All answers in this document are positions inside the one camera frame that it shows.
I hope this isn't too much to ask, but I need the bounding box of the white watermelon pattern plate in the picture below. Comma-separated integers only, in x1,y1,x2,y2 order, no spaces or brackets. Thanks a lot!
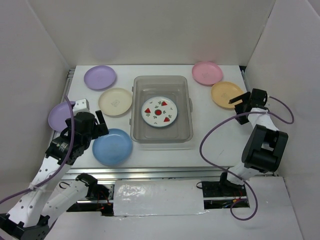
141,96,178,128

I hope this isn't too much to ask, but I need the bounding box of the pink plate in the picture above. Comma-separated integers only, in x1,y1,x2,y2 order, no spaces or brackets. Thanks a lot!
191,61,223,86

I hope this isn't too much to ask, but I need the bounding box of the clear grey plastic bin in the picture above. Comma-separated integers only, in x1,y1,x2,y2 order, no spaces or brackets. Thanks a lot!
130,75,193,144

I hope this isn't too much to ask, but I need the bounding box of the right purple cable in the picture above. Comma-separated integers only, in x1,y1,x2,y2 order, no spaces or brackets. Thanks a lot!
199,95,295,222

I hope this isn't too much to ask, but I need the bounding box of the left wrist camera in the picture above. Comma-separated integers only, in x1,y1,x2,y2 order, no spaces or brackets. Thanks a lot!
72,98,90,116

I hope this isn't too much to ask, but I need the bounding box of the blue plate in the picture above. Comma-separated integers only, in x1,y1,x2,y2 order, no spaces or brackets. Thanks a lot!
92,128,133,166

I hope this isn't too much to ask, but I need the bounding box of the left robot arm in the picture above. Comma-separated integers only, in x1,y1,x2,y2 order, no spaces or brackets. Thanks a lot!
0,110,109,240

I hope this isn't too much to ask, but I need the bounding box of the orange plate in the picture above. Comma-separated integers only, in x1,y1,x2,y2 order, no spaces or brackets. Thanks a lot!
210,81,244,110

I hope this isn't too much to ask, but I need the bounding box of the white foil-taped panel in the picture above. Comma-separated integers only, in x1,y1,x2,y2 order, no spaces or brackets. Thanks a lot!
113,180,205,217

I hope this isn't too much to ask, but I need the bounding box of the aluminium frame rail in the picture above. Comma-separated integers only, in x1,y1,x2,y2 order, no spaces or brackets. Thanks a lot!
62,166,222,181

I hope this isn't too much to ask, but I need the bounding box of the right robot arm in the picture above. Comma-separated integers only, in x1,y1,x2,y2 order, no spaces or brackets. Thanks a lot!
196,88,289,198

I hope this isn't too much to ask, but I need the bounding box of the purple plate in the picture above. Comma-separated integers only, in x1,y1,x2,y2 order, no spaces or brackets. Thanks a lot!
48,102,71,133
83,65,117,91

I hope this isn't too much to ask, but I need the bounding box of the cream plate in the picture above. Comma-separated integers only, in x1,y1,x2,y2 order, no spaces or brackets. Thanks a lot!
98,87,133,117

